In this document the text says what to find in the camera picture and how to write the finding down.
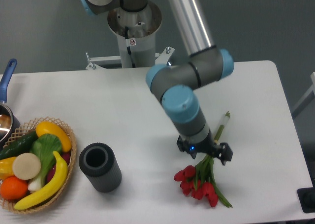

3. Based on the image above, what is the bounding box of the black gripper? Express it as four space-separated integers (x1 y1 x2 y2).
177 133 233 165

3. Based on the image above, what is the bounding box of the red tulip bouquet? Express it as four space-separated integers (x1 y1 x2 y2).
173 111 233 209

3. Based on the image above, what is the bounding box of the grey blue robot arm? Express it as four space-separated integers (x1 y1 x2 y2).
80 0 234 163

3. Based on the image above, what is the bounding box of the black device at table edge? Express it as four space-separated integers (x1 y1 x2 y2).
297 187 315 213

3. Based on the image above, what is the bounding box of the dark grey ribbed vase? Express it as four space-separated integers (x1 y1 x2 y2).
79 143 122 193

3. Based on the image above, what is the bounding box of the purple red vegetable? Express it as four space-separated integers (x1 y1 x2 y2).
46 152 71 183

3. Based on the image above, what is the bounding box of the yellow banana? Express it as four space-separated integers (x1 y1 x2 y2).
14 151 68 211

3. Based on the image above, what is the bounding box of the green bok choy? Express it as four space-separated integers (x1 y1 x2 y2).
28 133 62 192

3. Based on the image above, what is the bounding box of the woven wicker basket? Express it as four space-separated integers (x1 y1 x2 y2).
0 116 77 215

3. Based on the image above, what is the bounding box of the beige round disc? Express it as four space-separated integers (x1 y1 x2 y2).
12 153 41 180

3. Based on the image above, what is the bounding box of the green cucumber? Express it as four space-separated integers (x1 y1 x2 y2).
0 131 38 160

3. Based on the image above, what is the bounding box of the orange fruit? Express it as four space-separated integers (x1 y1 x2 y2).
0 176 28 200

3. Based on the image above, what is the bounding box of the yellow bell pepper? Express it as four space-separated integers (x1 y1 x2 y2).
0 157 16 180

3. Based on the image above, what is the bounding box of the white metal base frame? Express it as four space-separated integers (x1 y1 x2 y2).
85 46 175 70

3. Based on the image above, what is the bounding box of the white frame at right edge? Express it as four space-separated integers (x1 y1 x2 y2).
291 72 315 120

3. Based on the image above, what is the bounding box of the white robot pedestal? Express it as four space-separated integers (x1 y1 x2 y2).
107 1 162 68

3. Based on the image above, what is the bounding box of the blue handled saucepan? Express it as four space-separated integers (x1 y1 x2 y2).
0 59 20 150

